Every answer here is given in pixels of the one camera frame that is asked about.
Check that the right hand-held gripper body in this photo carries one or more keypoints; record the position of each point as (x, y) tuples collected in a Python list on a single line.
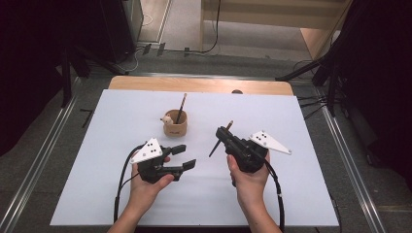
[(249, 155)]

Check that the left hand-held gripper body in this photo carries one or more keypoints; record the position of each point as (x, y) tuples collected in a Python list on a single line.
[(147, 151)]

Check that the dark blue wooden-ended chopstick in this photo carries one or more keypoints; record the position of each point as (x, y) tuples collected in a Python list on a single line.
[(181, 106), (214, 149)]

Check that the wooden cup with animal figure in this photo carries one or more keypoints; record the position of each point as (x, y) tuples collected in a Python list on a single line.
[(176, 128)]

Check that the person's right hand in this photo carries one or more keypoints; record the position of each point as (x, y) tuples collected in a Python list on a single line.
[(251, 186)]

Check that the person's left hand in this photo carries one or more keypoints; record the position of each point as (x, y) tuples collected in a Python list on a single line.
[(145, 194)]

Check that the white table mat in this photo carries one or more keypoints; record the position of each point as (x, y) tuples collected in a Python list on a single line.
[(200, 200)]

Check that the dark round table grommet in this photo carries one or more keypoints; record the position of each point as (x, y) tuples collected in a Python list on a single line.
[(237, 92)]

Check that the black metal stand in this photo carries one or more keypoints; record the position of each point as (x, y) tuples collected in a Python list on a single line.
[(66, 81), (332, 90)]

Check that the pale floor track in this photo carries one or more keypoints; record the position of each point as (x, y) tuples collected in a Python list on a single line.
[(164, 21)]

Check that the dark metal cabinet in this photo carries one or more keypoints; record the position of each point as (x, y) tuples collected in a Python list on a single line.
[(120, 29)]

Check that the light wooden desk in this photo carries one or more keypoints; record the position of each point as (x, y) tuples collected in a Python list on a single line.
[(275, 13)]

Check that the dark curtain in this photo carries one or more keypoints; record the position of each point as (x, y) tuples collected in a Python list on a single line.
[(29, 64), (382, 81)]

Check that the metal floor rail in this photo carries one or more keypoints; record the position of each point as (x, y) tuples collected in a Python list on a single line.
[(351, 168), (35, 168)]

